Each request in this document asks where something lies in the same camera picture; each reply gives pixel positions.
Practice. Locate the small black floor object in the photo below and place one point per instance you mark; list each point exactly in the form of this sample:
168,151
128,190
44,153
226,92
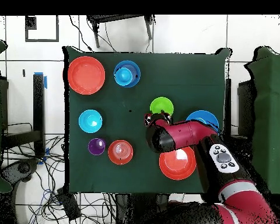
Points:
24,73

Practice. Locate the light blue ribbed bowl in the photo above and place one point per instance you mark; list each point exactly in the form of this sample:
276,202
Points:
90,121

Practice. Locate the small orange bowl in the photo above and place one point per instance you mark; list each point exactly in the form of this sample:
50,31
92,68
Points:
120,152

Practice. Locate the dark grey pedestal foot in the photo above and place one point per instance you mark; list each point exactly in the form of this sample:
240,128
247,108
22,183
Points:
23,168

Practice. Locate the large orange bowl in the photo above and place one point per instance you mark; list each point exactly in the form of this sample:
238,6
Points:
176,165
86,75

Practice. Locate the medium blue bowl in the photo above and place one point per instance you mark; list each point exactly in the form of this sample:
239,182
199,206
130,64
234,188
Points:
135,70

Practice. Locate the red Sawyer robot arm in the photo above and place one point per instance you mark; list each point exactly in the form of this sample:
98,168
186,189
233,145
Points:
186,133

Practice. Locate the large blue bowl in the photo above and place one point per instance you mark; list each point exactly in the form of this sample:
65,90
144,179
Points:
205,116

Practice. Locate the dark green tablecloth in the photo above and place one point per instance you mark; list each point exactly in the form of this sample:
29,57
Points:
177,77

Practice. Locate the blue tape strip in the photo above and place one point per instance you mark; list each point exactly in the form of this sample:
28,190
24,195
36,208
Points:
45,82

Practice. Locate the black square floor frame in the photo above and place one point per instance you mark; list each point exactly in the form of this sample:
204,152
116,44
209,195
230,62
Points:
42,40

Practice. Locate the black metal frame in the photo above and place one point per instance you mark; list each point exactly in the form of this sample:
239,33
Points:
38,105
245,105

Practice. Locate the black metal stand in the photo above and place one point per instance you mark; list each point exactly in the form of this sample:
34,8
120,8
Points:
116,17

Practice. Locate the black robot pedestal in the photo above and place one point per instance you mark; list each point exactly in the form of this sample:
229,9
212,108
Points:
135,207

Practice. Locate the black floor box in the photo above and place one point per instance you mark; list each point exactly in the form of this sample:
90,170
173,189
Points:
70,205

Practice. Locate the green ribbed bowl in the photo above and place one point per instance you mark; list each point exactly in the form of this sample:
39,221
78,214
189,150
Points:
161,105

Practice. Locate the purple cup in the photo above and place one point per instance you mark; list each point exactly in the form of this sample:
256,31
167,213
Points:
96,146

